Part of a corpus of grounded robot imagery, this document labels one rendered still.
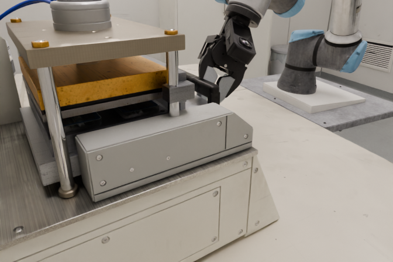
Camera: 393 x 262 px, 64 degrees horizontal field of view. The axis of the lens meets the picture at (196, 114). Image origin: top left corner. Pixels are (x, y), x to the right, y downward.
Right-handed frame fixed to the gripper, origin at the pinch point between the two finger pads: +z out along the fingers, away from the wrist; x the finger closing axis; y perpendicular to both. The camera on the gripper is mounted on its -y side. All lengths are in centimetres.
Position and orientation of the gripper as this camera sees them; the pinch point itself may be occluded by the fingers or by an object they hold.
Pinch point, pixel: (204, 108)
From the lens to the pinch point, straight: 60.5
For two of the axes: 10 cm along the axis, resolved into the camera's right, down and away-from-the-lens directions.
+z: -4.1, 9.1, 0.8
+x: -8.7, -3.7, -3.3
